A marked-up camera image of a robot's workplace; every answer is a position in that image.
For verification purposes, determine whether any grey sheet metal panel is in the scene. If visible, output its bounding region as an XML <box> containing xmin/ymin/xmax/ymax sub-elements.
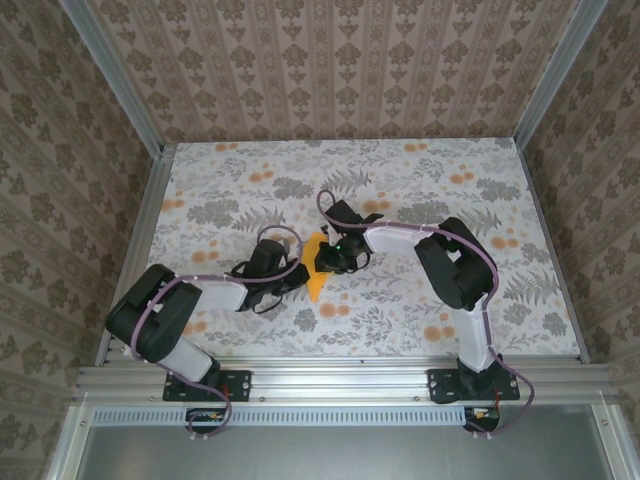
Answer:
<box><xmin>47</xmin><ymin>404</ymin><xmax>640</xmax><ymax>480</ymax></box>

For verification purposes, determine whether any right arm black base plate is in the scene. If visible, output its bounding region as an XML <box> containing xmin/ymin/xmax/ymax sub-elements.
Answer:
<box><xmin>427</xmin><ymin>368</ymin><xmax>521</xmax><ymax>404</ymax></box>

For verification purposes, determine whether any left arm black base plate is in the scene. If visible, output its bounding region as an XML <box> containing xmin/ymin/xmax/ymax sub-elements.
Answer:
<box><xmin>163</xmin><ymin>368</ymin><xmax>253</xmax><ymax>403</ymax></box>

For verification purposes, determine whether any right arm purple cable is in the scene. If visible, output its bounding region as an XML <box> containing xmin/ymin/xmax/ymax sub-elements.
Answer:
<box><xmin>316</xmin><ymin>188</ymin><xmax>537</xmax><ymax>437</ymax></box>

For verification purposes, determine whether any small black electronics board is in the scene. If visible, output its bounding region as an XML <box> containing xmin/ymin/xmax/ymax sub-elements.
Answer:
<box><xmin>185</xmin><ymin>407</ymin><xmax>226</xmax><ymax>434</ymax></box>
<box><xmin>464</xmin><ymin>405</ymin><xmax>501</xmax><ymax>432</ymax></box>

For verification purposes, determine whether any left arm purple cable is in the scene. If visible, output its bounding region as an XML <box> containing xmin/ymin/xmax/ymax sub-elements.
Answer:
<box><xmin>130</xmin><ymin>224</ymin><xmax>304</xmax><ymax>442</ymax></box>

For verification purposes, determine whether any left thin black camera cable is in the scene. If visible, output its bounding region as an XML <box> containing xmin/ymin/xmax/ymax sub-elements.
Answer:
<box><xmin>252</xmin><ymin>293</ymin><xmax>284</xmax><ymax>316</ymax></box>

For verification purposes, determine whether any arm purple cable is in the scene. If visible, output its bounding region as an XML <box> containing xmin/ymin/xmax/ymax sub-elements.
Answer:
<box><xmin>130</xmin><ymin>224</ymin><xmax>304</xmax><ymax>442</ymax></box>
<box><xmin>316</xmin><ymin>188</ymin><xmax>537</xmax><ymax>437</ymax></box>

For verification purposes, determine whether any wide aluminium extrusion beam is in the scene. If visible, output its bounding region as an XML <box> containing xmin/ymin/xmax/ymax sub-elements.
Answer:
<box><xmin>74</xmin><ymin>364</ymin><xmax>614</xmax><ymax>404</ymax></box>

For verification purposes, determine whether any aluminium table edge rail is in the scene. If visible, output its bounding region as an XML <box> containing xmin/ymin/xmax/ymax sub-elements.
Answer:
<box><xmin>97</xmin><ymin>144</ymin><xmax>176</xmax><ymax>369</ymax></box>
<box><xmin>514</xmin><ymin>139</ymin><xmax>591</xmax><ymax>364</ymax></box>

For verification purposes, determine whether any aluminium frame post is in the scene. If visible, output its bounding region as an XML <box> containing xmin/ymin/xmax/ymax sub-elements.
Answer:
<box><xmin>513</xmin><ymin>0</ymin><xmax>609</xmax><ymax>146</ymax></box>
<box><xmin>64</xmin><ymin>0</ymin><xmax>174</xmax><ymax>157</ymax></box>

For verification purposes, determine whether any floral patterned table mat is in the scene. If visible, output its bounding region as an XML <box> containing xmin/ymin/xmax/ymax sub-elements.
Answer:
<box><xmin>122</xmin><ymin>141</ymin><xmax>586</xmax><ymax>359</ymax></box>

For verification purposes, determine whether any grey slotted cable duct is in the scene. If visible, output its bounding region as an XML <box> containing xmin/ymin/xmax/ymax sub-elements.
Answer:
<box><xmin>92</xmin><ymin>405</ymin><xmax>466</xmax><ymax>427</ymax></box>

